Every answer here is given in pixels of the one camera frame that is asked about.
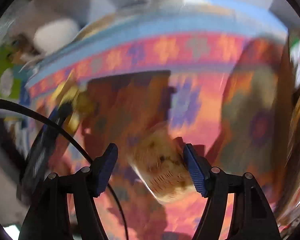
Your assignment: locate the clear biscuit stick bag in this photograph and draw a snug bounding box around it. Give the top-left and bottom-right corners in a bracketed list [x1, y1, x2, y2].
[51, 72, 96, 135]

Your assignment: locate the yellow square pastry packet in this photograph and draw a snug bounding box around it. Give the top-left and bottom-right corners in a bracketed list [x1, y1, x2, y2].
[129, 125, 194, 204]

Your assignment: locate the green cover book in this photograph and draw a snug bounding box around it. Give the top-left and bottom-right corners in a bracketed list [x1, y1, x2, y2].
[0, 46, 22, 101]

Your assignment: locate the white ribbed vase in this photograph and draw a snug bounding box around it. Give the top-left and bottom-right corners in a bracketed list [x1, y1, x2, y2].
[33, 18, 80, 55]

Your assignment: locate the gold ribbed bowl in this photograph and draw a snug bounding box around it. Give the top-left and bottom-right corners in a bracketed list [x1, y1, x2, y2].
[274, 32, 300, 230]

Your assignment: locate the floral woven tablecloth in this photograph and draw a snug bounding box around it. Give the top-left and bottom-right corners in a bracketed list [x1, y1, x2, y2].
[27, 12, 288, 239]

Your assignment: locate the black cable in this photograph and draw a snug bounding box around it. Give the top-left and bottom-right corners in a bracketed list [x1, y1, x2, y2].
[0, 97, 129, 240]

